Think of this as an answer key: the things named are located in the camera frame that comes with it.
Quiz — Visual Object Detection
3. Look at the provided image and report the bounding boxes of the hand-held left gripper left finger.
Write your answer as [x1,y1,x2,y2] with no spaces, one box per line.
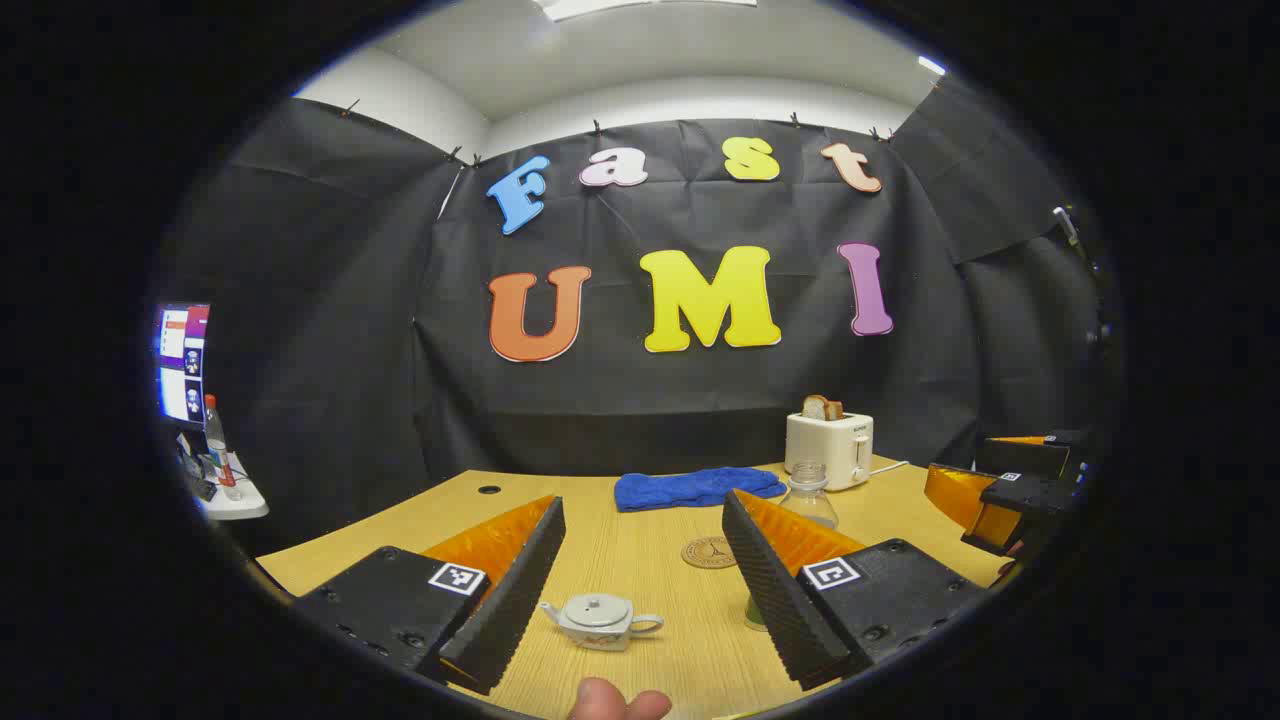
[290,495,567,696]

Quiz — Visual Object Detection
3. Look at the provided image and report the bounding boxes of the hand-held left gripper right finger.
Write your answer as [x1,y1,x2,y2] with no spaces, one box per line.
[721,489,986,691]

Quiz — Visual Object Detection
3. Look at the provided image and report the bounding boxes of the white ceramic teacup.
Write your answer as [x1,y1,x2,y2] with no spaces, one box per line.
[540,593,665,652]

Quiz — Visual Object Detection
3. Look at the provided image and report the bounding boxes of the green label water bottle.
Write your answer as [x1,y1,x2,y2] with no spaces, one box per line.
[743,460,841,633]

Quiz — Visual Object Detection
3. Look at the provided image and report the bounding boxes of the red cap plastic bottle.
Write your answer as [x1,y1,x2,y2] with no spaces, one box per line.
[203,394,244,501]

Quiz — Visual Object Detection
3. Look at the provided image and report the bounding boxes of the blue towel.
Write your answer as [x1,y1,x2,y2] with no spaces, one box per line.
[614,467,788,513]

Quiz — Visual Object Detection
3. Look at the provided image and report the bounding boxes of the white toaster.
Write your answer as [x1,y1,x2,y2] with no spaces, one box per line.
[785,412,874,491]

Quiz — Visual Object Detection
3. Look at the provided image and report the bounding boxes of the white side table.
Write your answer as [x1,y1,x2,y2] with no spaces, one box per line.
[180,450,269,521]

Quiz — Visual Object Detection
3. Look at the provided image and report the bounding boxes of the black backdrop cloth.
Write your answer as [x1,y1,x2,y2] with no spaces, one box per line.
[165,75,1111,556]

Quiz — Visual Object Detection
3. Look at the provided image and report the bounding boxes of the computer monitor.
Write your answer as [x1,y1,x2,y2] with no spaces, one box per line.
[155,303,211,426]

